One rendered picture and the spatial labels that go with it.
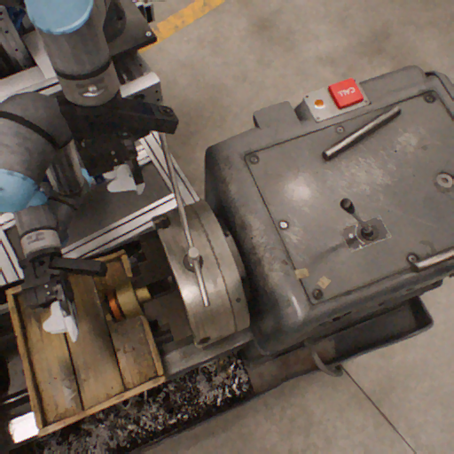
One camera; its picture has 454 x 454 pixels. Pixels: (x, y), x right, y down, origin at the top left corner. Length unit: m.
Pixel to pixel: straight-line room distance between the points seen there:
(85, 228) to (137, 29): 1.03
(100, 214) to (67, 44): 1.53
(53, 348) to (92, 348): 0.09
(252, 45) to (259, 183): 1.92
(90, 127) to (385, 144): 0.64
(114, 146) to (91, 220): 1.41
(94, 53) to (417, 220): 0.70
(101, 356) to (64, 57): 0.82
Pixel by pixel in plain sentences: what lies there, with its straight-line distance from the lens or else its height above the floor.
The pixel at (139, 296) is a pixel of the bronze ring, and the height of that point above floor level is 1.11.
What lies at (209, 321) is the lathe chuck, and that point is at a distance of 0.99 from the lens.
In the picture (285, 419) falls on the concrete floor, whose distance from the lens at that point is 2.18.
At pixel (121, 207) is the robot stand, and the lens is 2.14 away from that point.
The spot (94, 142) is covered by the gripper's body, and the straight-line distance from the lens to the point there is 0.75.
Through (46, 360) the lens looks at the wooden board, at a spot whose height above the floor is 0.88.
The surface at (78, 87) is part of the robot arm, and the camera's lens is 0.69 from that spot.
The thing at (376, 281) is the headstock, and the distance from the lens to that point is 0.98.
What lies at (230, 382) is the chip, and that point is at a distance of 1.60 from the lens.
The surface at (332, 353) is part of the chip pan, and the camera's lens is 1.67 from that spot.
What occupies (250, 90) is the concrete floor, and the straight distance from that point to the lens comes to 2.69.
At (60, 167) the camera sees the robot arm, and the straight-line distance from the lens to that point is 1.13.
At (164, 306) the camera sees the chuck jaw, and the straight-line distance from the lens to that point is 1.07.
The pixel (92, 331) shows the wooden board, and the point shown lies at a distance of 1.31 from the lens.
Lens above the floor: 2.15
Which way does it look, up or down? 69 degrees down
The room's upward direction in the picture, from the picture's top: 8 degrees clockwise
